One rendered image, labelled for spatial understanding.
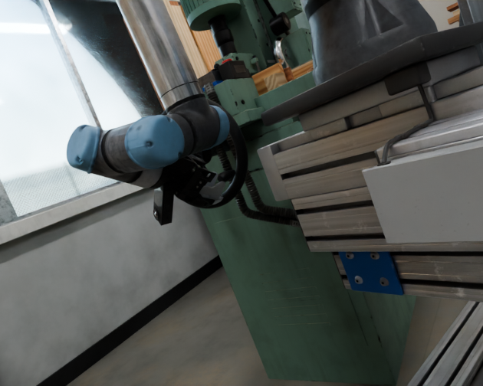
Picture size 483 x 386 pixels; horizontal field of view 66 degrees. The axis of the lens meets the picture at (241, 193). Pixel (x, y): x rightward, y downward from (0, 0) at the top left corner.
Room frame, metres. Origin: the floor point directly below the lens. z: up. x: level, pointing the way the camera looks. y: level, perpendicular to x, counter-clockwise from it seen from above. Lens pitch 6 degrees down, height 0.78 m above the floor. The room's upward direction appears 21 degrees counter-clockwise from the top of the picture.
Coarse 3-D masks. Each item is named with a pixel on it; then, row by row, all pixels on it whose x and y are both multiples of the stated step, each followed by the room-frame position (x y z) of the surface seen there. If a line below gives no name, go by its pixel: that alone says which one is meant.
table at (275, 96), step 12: (312, 72) 0.94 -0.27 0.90; (288, 84) 0.98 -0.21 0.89; (300, 84) 0.96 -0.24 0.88; (312, 84) 0.94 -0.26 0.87; (264, 96) 1.02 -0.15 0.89; (276, 96) 1.00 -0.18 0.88; (288, 96) 0.98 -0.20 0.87; (264, 108) 1.03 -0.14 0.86; (240, 120) 0.96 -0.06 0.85; (252, 120) 0.96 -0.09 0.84
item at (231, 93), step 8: (232, 80) 0.98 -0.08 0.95; (240, 80) 1.01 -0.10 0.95; (248, 80) 1.05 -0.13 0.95; (216, 88) 0.98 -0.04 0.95; (224, 88) 0.97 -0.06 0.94; (232, 88) 0.97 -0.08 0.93; (240, 88) 1.00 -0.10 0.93; (248, 88) 1.03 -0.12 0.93; (256, 88) 1.07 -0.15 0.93; (208, 96) 1.00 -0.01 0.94; (224, 96) 0.98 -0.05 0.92; (232, 96) 0.96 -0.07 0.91; (240, 96) 0.98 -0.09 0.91; (248, 96) 1.02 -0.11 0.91; (256, 96) 1.05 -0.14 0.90; (224, 104) 0.98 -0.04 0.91; (232, 104) 0.97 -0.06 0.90; (240, 104) 0.97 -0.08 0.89; (248, 104) 1.01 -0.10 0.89; (232, 112) 0.97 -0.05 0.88; (240, 112) 0.96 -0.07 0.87
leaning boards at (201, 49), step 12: (168, 0) 3.10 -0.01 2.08; (180, 12) 3.20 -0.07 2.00; (180, 24) 3.15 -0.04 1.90; (180, 36) 3.05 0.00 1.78; (192, 36) 3.21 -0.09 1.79; (204, 36) 3.27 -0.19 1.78; (192, 48) 3.16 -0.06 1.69; (204, 48) 3.21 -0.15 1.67; (216, 48) 3.34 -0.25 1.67; (192, 60) 3.06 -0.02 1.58; (204, 60) 3.18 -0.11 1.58; (216, 60) 3.28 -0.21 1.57; (204, 72) 3.16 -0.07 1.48
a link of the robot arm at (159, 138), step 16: (128, 128) 0.55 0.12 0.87; (144, 128) 0.53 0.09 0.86; (160, 128) 0.54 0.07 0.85; (176, 128) 0.56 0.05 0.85; (112, 144) 0.57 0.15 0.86; (128, 144) 0.54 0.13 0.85; (144, 144) 0.52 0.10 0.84; (160, 144) 0.53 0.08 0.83; (176, 144) 0.56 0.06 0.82; (192, 144) 0.62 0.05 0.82; (112, 160) 0.58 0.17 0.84; (128, 160) 0.56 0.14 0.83; (144, 160) 0.54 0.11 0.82; (160, 160) 0.53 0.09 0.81; (176, 160) 0.56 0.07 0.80
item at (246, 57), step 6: (228, 54) 1.18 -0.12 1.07; (234, 54) 1.19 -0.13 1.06; (240, 54) 1.22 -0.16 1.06; (246, 54) 1.25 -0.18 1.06; (252, 54) 1.29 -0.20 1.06; (222, 60) 1.20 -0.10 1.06; (234, 60) 1.18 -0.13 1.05; (240, 60) 1.21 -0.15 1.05; (246, 60) 1.24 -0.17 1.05; (246, 66) 1.23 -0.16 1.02; (252, 66) 1.26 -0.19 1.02; (252, 72) 1.25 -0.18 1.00
